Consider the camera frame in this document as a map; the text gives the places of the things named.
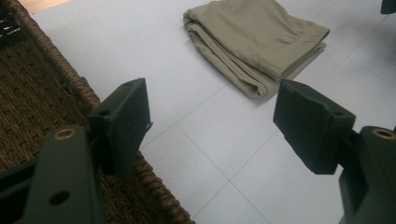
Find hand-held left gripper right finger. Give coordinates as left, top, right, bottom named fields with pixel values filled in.
left=273, top=78, right=396, bottom=224

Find white table sheet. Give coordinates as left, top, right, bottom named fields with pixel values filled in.
left=31, top=0, right=396, bottom=224

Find brown wicker basket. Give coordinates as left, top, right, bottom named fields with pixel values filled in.
left=0, top=0, right=196, bottom=224

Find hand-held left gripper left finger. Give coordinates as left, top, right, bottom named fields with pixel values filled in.
left=21, top=77, right=153, bottom=224

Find beige pants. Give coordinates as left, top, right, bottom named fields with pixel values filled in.
left=182, top=0, right=331, bottom=100

